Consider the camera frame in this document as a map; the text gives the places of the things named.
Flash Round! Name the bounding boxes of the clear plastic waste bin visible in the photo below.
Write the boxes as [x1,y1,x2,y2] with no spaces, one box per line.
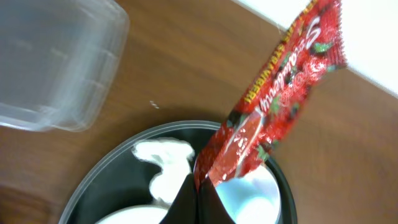
[1,0,129,132]

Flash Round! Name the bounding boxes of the red snack wrapper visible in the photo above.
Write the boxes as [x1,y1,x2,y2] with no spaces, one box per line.
[193,0,346,189]

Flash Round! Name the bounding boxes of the white bowl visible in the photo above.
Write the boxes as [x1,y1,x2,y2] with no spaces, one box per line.
[215,166,281,224]

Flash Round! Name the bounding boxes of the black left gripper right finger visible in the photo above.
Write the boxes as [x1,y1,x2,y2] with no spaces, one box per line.
[197,179,234,224]

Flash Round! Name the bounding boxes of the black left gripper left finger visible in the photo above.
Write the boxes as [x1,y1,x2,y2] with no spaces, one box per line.
[160,174,197,224]

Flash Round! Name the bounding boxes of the round black tray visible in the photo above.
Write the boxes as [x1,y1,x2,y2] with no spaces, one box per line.
[58,119,298,224]

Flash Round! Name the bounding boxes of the white tissue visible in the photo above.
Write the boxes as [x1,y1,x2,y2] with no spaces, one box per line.
[131,138,195,208]

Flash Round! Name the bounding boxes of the light blue cup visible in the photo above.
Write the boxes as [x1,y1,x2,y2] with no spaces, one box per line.
[234,197,279,224]

